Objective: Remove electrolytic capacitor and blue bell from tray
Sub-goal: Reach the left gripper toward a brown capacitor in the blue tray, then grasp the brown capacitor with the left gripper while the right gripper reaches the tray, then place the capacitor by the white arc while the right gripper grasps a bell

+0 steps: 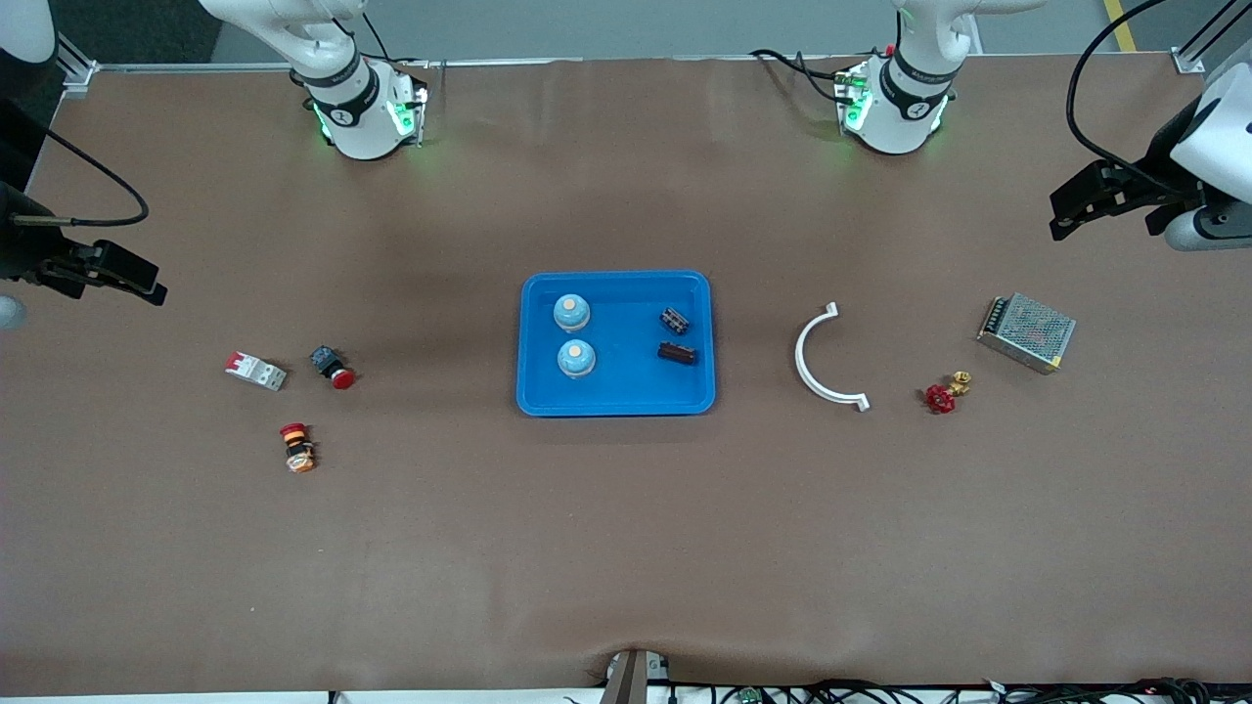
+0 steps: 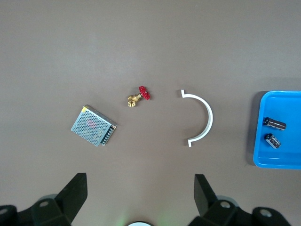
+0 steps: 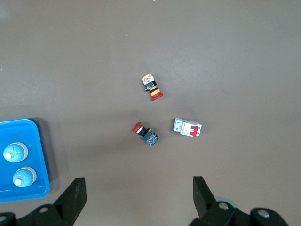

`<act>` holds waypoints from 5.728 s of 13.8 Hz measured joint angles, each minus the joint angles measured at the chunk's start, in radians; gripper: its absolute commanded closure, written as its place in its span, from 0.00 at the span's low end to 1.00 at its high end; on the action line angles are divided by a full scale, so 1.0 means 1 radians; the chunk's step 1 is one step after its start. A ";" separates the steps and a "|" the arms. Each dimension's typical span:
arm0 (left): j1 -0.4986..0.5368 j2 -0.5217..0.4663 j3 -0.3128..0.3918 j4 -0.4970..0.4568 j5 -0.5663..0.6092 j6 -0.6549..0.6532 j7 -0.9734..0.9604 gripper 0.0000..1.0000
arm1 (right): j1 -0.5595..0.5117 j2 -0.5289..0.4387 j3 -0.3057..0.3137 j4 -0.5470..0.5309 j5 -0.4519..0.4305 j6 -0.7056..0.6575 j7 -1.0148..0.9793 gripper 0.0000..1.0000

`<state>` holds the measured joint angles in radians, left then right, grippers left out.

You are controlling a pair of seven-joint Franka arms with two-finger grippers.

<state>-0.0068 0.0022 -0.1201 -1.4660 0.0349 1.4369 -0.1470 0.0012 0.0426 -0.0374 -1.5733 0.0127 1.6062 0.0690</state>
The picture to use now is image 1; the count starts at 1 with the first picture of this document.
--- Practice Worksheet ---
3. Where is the red handled brass valve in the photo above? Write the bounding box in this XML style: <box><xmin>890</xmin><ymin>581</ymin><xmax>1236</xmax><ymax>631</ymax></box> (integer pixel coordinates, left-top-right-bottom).
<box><xmin>924</xmin><ymin>371</ymin><xmax>973</xmax><ymax>416</ymax></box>

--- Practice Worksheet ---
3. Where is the white curved plastic bracket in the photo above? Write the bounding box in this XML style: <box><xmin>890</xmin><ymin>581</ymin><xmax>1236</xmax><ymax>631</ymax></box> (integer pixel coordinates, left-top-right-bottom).
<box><xmin>794</xmin><ymin>302</ymin><xmax>872</xmax><ymax>413</ymax></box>

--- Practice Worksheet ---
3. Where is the metal mesh power supply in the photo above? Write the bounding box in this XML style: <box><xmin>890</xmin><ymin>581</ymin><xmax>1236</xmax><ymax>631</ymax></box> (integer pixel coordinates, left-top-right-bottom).
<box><xmin>976</xmin><ymin>292</ymin><xmax>1078</xmax><ymax>375</ymax></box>

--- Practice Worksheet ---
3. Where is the black base cable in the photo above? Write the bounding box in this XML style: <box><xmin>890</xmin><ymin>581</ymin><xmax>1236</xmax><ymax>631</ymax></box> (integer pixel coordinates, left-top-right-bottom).
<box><xmin>748</xmin><ymin>47</ymin><xmax>852</xmax><ymax>104</ymax></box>
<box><xmin>360</xmin><ymin>12</ymin><xmax>431</xmax><ymax>69</ymax></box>

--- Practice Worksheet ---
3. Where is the black left base cable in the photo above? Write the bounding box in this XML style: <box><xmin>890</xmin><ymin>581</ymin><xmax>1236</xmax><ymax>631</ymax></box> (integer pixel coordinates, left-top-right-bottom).
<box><xmin>748</xmin><ymin>47</ymin><xmax>852</xmax><ymax>104</ymax></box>

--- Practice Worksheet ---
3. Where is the white red circuit breaker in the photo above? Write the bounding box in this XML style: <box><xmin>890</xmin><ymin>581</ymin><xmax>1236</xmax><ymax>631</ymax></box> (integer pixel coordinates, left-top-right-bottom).
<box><xmin>224</xmin><ymin>351</ymin><xmax>289</xmax><ymax>392</ymax></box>

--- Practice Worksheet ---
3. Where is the blue plastic tray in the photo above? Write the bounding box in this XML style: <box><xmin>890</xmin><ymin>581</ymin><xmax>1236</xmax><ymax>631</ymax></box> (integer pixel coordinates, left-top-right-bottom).
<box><xmin>515</xmin><ymin>270</ymin><xmax>718</xmax><ymax>418</ymax></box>

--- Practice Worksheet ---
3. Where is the brown table mat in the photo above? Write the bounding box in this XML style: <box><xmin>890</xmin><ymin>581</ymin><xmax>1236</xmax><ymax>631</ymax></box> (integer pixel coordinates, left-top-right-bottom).
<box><xmin>0</xmin><ymin>54</ymin><xmax>1252</xmax><ymax>697</ymax></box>

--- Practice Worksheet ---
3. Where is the red yellow push button switch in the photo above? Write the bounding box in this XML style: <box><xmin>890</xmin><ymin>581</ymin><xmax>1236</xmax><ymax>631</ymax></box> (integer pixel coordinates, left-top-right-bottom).
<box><xmin>279</xmin><ymin>422</ymin><xmax>317</xmax><ymax>475</ymax></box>

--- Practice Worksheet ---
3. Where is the black right base cable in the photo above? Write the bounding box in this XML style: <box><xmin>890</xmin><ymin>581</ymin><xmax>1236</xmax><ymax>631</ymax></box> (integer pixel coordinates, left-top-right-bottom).
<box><xmin>360</xmin><ymin>12</ymin><xmax>431</xmax><ymax>69</ymax></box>

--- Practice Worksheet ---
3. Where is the red black emergency button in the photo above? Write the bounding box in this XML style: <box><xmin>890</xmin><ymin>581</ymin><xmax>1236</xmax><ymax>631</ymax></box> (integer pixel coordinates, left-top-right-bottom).
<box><xmin>309</xmin><ymin>345</ymin><xmax>357</xmax><ymax>391</ymax></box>

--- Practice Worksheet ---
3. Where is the aluminium frame post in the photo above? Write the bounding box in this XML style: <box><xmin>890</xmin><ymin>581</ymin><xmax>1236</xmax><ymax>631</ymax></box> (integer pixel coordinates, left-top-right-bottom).
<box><xmin>54</xmin><ymin>29</ymin><xmax>99</xmax><ymax>99</ymax></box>
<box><xmin>1172</xmin><ymin>0</ymin><xmax>1241</xmax><ymax>75</ymax></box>

